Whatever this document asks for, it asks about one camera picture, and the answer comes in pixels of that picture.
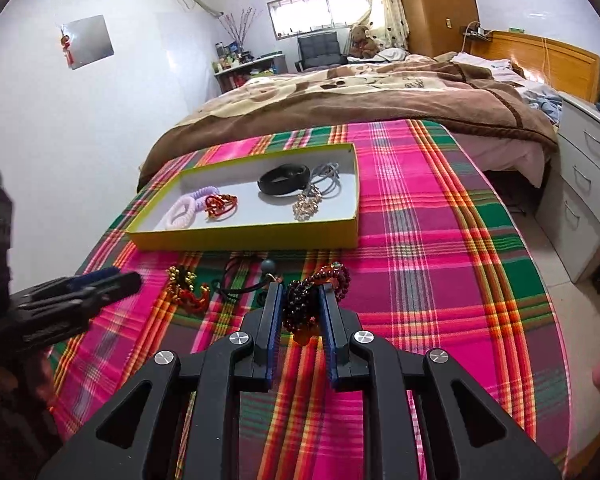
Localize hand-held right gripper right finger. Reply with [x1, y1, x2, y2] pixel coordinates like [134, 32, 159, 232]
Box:
[317, 282, 563, 480]

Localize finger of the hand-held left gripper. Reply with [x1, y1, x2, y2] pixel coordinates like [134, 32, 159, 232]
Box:
[10, 271, 144, 322]
[10, 266, 122, 306]

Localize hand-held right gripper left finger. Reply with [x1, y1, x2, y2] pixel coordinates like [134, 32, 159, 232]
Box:
[37, 280, 287, 480]

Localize dark red bead bracelet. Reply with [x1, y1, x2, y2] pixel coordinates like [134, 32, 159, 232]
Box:
[283, 261, 353, 346]

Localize white spiral hair tie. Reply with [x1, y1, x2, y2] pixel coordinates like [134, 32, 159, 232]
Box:
[159, 195, 203, 231]

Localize yellow cardboard box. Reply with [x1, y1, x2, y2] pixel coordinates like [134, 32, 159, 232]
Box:
[126, 142, 361, 251]

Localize rhinestone hair clip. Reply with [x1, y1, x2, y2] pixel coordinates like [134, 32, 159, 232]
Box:
[292, 183, 325, 222]

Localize purple spiral hair tie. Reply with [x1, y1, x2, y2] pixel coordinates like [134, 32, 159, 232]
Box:
[185, 185, 222, 206]

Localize red knotted cord bracelet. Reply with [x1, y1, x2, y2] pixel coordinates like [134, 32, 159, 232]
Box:
[203, 193, 240, 222]

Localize black band bracelet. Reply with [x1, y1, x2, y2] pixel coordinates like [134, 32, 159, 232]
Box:
[257, 162, 311, 196]

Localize grey hair ties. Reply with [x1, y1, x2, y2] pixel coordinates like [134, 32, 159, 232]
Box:
[307, 160, 343, 198]

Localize person's left forearm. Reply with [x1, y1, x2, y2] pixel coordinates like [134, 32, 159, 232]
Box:
[0, 355, 63, 480]

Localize pink green plaid cloth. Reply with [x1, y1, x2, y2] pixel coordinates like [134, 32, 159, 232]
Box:
[47, 119, 571, 480]

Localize red hanging ornament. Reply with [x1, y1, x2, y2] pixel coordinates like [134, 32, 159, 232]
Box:
[57, 30, 78, 68]

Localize bed with brown blanket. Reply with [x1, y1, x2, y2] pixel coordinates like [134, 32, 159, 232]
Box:
[137, 52, 558, 193]

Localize cluttered shelf desk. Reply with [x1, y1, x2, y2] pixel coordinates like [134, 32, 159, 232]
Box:
[211, 50, 287, 93]

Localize dark grey armchair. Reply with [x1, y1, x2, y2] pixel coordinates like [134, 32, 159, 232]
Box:
[295, 31, 348, 72]

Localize dried branches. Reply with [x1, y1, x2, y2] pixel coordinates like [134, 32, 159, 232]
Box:
[219, 7, 257, 43]

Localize brown teddy bear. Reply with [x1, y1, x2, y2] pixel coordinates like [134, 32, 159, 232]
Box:
[347, 25, 382, 59]

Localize grey drawer nightstand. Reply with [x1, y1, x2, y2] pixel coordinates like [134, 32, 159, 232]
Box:
[535, 92, 600, 283]

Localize white pillow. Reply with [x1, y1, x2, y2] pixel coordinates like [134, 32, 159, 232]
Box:
[450, 52, 526, 86]

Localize blue grey clothes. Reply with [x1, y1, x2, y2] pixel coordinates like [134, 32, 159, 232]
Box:
[522, 91, 563, 126]

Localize window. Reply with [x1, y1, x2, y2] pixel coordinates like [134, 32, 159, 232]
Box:
[266, 0, 376, 41]

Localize patterned curtain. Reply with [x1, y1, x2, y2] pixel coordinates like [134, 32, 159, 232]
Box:
[355, 0, 411, 53]

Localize power strip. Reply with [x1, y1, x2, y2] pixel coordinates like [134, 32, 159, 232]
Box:
[460, 21, 491, 41]

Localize wooden wardrobe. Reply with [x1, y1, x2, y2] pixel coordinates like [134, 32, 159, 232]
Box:
[390, 0, 481, 58]

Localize wooden headboard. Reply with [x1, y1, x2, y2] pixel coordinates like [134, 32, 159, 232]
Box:
[472, 30, 600, 103]

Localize black cord with grey bead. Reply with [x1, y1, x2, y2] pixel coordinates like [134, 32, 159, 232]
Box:
[215, 255, 281, 306]

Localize red cord gold bead bracelet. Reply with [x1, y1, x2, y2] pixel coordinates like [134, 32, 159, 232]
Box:
[166, 265, 212, 315]

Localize silver wall mirror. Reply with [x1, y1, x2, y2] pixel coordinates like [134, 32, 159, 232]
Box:
[60, 16, 115, 70]

